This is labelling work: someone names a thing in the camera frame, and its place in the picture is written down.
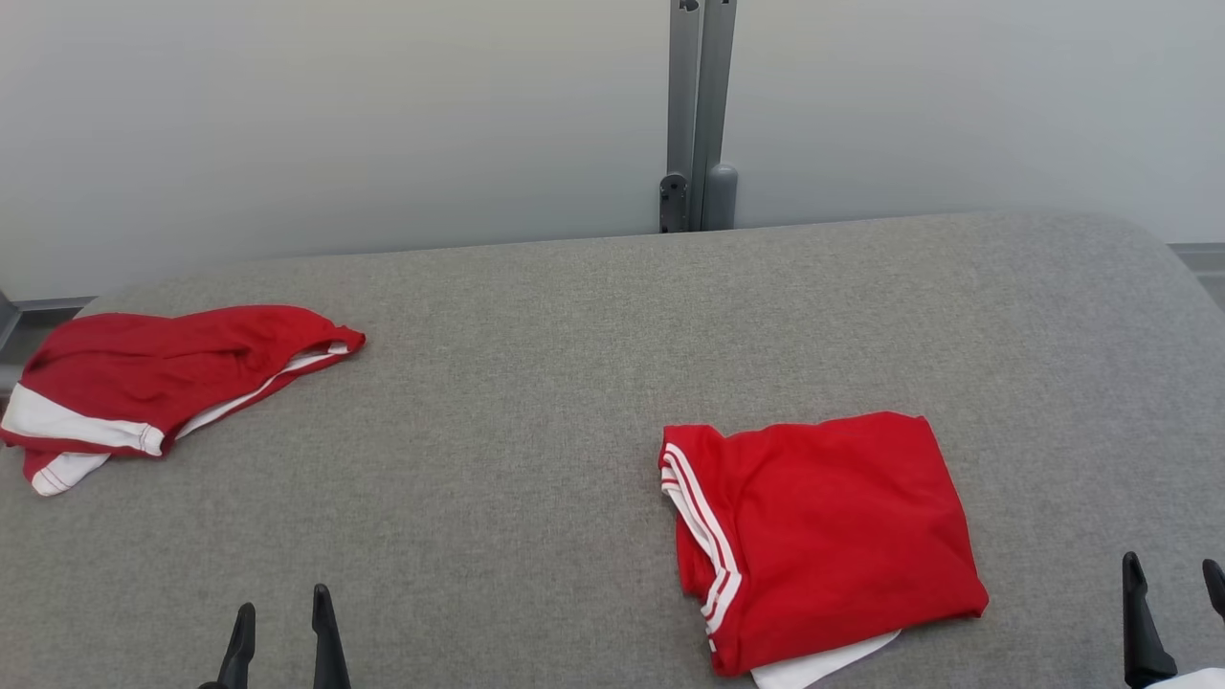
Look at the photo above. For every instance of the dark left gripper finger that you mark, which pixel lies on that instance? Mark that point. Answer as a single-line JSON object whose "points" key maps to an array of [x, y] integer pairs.
{"points": [[327, 651], [239, 660]]}

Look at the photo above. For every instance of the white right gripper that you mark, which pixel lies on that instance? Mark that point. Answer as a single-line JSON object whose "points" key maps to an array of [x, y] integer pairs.
{"points": [[1201, 680]]}

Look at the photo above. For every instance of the red and white jersey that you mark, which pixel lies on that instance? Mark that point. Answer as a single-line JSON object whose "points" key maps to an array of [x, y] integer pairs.
{"points": [[163, 364]]}

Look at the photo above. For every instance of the red white basketball jersey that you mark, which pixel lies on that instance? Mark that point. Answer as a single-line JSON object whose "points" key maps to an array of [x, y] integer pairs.
{"points": [[833, 536]]}

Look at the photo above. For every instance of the grey wall baseboard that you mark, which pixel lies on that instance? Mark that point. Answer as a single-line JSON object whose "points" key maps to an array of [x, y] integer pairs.
{"points": [[1201, 258]]}

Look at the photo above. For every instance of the grey metal frame corner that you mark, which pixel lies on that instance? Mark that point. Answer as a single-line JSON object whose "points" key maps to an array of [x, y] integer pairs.
{"points": [[38, 308]]}

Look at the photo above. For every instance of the black post bracket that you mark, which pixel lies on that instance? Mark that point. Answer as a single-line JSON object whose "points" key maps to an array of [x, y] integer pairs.
{"points": [[673, 201]]}

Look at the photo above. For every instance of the grey cylinder post foot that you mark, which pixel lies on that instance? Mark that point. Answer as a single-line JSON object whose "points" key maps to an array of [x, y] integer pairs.
{"points": [[723, 196]]}

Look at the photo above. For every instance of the grey metal post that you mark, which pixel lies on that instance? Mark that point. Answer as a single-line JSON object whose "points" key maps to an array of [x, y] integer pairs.
{"points": [[699, 86]]}

